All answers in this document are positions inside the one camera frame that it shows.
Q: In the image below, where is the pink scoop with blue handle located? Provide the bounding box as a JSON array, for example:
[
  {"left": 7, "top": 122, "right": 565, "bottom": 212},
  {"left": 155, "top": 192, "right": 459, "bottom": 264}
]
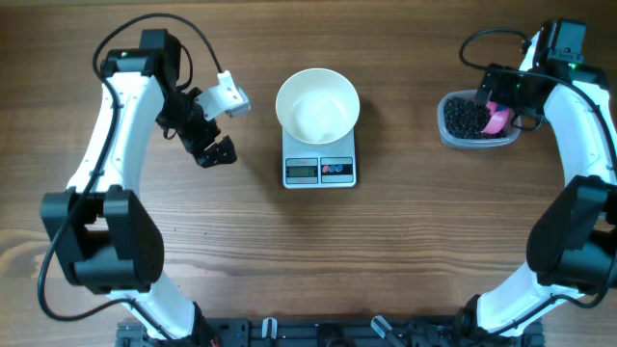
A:
[{"left": 481, "top": 101, "right": 511, "bottom": 135}]

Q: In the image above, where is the white bowl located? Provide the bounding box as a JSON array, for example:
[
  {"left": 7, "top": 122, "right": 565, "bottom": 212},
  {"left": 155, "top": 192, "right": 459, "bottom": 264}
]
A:
[{"left": 275, "top": 67, "right": 361, "bottom": 146}]

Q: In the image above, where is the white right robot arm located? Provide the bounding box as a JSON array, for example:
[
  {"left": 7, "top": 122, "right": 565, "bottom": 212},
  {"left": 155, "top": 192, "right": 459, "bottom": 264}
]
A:
[{"left": 457, "top": 18, "right": 616, "bottom": 344}]

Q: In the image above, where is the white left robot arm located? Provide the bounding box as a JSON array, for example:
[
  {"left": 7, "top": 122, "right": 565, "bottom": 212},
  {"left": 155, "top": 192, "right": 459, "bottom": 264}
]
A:
[{"left": 40, "top": 29, "right": 251, "bottom": 346}]

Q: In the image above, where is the white digital kitchen scale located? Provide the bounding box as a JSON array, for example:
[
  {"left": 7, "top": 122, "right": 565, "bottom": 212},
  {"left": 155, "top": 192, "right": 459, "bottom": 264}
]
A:
[{"left": 282, "top": 130, "right": 357, "bottom": 189}]

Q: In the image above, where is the pile of black beans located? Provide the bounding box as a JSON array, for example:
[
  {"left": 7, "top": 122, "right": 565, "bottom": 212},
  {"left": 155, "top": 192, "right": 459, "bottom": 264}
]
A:
[{"left": 443, "top": 96, "right": 506, "bottom": 140}]

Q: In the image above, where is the clear plastic container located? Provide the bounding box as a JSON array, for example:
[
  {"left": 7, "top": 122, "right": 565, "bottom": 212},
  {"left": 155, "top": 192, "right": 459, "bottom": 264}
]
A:
[{"left": 437, "top": 91, "right": 521, "bottom": 149}]

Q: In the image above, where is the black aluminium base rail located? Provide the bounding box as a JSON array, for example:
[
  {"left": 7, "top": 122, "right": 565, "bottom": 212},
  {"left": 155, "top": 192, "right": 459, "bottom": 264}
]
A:
[{"left": 115, "top": 316, "right": 546, "bottom": 347}]

